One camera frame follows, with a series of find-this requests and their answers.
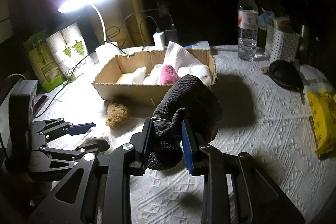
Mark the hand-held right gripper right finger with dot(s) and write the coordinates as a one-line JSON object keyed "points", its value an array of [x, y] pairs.
{"points": [[187, 150]]}

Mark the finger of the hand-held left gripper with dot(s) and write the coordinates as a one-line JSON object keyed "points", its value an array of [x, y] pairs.
{"points": [[81, 127], [97, 146]]}

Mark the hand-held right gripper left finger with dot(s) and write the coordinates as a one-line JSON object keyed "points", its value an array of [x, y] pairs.
{"points": [[145, 145]]}

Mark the white soft cloth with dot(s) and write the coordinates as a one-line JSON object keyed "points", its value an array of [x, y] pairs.
{"points": [[98, 136]]}

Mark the black knit glove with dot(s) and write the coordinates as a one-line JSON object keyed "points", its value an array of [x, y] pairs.
{"points": [[189, 98]]}

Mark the brown cardboard box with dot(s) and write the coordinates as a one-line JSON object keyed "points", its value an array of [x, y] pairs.
{"points": [[126, 92]]}

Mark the pink plush toy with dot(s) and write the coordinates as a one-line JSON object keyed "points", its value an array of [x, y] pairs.
{"points": [[169, 74]]}

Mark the brown fibrous sponge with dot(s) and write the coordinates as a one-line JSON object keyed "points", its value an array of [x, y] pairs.
{"points": [[117, 115]]}

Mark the green packet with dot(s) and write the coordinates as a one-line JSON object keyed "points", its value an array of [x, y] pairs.
{"points": [[42, 64]]}

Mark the white plush toy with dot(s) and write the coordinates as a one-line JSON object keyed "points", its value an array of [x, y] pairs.
{"points": [[155, 75]]}

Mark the white foam piece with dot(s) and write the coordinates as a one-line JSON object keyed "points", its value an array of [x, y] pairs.
{"points": [[139, 75]]}

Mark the white paper cup pack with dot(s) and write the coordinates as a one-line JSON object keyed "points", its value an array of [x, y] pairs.
{"points": [[68, 50]]}

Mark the white embossed tablecloth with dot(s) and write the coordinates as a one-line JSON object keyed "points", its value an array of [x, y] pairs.
{"points": [[262, 121]]}

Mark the blue and white box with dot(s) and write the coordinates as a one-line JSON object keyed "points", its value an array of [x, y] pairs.
{"points": [[198, 44]]}

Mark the white charger plug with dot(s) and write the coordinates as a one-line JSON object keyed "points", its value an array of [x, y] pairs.
{"points": [[159, 39]]}

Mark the black power adapter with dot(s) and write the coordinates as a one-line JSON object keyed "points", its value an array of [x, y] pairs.
{"points": [[172, 37]]}

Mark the black round pouch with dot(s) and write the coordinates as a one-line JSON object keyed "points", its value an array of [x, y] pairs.
{"points": [[283, 73]]}

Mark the clear plastic water bottle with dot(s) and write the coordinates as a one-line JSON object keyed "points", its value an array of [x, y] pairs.
{"points": [[246, 35]]}

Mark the yellow packet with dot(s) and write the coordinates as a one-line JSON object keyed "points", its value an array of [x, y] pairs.
{"points": [[323, 119]]}

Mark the white perforated basket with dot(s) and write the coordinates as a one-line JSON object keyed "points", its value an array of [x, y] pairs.
{"points": [[282, 45]]}

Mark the crumpled white tissues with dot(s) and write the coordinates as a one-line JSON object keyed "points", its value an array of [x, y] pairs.
{"points": [[315, 82]]}

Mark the blue plastic bag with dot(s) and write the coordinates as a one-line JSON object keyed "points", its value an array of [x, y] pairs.
{"points": [[266, 16]]}

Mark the beige packet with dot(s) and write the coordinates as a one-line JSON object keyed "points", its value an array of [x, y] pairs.
{"points": [[282, 23]]}

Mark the metal thermos flask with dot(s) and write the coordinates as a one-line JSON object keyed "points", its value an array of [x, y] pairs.
{"points": [[304, 37]]}

